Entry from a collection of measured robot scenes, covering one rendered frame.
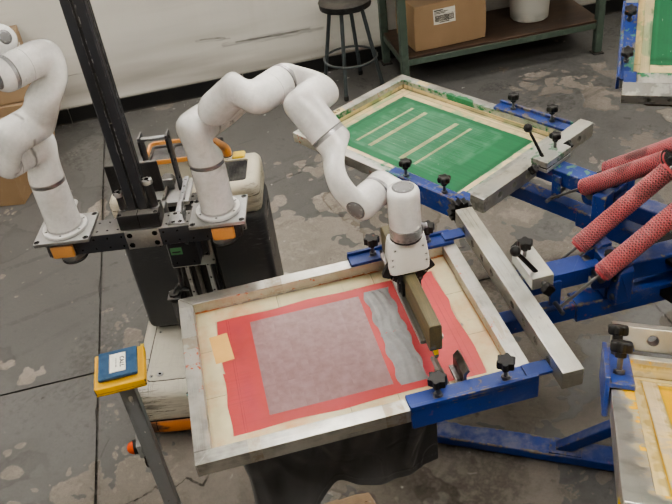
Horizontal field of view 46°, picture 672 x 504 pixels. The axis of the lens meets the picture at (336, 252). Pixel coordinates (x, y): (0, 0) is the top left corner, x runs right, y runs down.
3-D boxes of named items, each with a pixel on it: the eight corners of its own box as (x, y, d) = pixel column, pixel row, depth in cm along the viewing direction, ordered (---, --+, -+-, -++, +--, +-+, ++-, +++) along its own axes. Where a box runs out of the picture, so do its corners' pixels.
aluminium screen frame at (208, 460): (198, 477, 171) (195, 466, 168) (181, 310, 217) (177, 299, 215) (538, 389, 179) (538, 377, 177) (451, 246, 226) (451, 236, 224)
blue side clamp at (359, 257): (353, 282, 220) (350, 262, 216) (349, 271, 224) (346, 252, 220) (454, 258, 223) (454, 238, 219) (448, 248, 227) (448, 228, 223)
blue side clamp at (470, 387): (412, 429, 176) (411, 408, 172) (406, 413, 180) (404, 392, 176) (538, 396, 179) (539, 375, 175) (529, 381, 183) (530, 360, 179)
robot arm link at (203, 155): (179, 168, 211) (165, 115, 201) (212, 146, 219) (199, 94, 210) (205, 176, 206) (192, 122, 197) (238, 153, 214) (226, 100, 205)
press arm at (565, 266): (524, 298, 199) (525, 283, 196) (515, 284, 204) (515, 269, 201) (588, 282, 201) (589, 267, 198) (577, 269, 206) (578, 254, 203)
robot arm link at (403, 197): (351, 182, 178) (373, 162, 184) (355, 220, 184) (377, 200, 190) (408, 198, 170) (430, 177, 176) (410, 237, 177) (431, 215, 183)
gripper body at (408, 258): (421, 218, 186) (423, 255, 192) (380, 227, 184) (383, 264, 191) (431, 235, 180) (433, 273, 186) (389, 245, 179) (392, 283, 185)
